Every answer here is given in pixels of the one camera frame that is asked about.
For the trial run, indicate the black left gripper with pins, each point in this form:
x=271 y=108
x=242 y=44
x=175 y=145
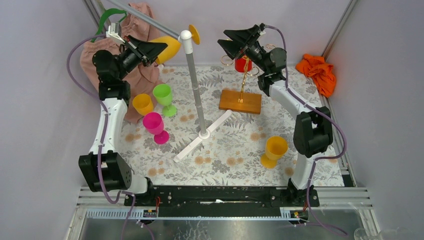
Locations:
x=138 y=51

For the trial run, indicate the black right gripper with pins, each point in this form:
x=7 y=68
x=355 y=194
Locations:
x=240 y=38

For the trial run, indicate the red wine glass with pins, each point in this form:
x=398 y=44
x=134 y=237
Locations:
x=243 y=64

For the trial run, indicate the yellow wine glass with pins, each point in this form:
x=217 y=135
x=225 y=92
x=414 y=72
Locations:
x=143 y=104
x=172 y=46
x=275 y=148

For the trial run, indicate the green wine glass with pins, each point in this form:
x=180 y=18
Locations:
x=164 y=96

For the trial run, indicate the yellow wine glass front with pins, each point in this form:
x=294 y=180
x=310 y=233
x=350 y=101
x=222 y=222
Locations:
x=143 y=104

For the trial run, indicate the pink wine glass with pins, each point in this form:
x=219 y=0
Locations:
x=154 y=124

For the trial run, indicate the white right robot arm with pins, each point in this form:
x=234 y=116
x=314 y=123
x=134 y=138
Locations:
x=313 y=125

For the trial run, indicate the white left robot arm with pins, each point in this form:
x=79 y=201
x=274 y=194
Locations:
x=103 y=167

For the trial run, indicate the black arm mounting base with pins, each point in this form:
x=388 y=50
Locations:
x=223 y=201

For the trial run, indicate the wooden rack base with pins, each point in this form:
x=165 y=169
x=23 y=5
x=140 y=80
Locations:
x=229 y=101

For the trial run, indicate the pink cloth garment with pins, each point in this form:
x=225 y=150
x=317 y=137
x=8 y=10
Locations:
x=142 y=79

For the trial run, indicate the white clothes stand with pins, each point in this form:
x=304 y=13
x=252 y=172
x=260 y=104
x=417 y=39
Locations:
x=205 y=132

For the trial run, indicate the orange crumpled cloth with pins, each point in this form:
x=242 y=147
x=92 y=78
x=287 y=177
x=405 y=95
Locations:
x=321 y=72

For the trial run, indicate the aluminium front frame rail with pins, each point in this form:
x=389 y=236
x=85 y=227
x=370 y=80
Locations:
x=343 y=214

